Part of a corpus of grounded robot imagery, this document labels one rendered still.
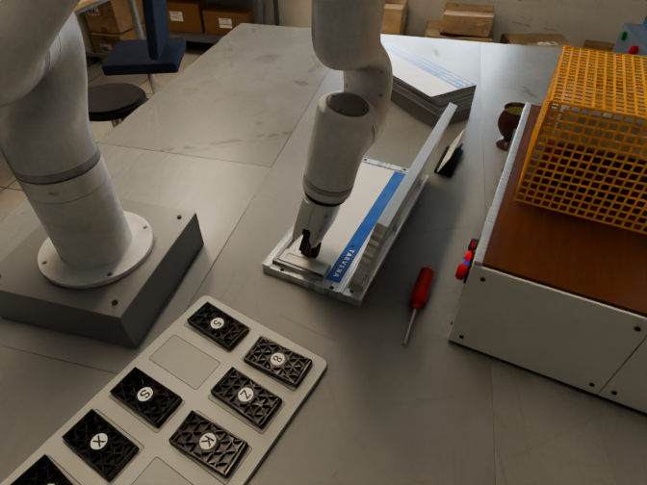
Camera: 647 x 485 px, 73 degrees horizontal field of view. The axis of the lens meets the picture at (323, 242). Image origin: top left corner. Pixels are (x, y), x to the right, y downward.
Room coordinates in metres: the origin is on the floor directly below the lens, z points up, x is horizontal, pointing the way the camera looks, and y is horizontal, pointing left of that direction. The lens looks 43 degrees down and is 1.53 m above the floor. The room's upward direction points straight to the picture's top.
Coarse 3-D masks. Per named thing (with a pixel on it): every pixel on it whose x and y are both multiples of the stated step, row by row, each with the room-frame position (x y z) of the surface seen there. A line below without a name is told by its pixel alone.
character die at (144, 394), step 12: (132, 372) 0.36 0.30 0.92; (120, 384) 0.34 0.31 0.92; (132, 384) 0.34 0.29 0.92; (144, 384) 0.34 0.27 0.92; (156, 384) 0.34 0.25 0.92; (120, 396) 0.32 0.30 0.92; (132, 396) 0.32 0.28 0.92; (144, 396) 0.32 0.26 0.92; (156, 396) 0.32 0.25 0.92; (168, 396) 0.32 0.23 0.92; (180, 396) 0.32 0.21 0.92; (132, 408) 0.30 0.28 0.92; (144, 408) 0.30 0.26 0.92; (156, 408) 0.30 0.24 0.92; (168, 408) 0.30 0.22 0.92; (156, 420) 0.29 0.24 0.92
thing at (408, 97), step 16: (400, 48) 1.51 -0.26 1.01; (432, 64) 1.37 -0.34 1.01; (400, 80) 1.33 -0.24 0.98; (464, 80) 1.26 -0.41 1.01; (400, 96) 1.32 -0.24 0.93; (416, 96) 1.26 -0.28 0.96; (432, 96) 1.20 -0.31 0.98; (448, 96) 1.18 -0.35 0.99; (464, 96) 1.21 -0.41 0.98; (416, 112) 1.25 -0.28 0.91; (432, 112) 1.19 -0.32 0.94; (464, 112) 1.22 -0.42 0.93
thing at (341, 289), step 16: (368, 160) 0.96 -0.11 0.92; (416, 192) 0.83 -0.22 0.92; (400, 224) 0.71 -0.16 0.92; (368, 240) 0.66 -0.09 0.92; (272, 256) 0.61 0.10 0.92; (384, 256) 0.62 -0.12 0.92; (272, 272) 0.58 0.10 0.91; (288, 272) 0.57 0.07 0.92; (352, 272) 0.57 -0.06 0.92; (368, 272) 0.57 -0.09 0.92; (320, 288) 0.54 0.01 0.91; (336, 288) 0.53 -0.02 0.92; (368, 288) 0.54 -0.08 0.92; (352, 304) 0.51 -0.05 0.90
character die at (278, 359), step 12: (252, 348) 0.40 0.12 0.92; (264, 348) 0.41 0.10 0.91; (276, 348) 0.41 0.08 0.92; (288, 348) 0.40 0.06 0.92; (252, 360) 0.38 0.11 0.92; (264, 360) 0.38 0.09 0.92; (276, 360) 0.38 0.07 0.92; (288, 360) 0.38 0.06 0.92; (300, 360) 0.39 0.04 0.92; (276, 372) 0.36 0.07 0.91; (288, 372) 0.36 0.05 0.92; (300, 372) 0.36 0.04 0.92
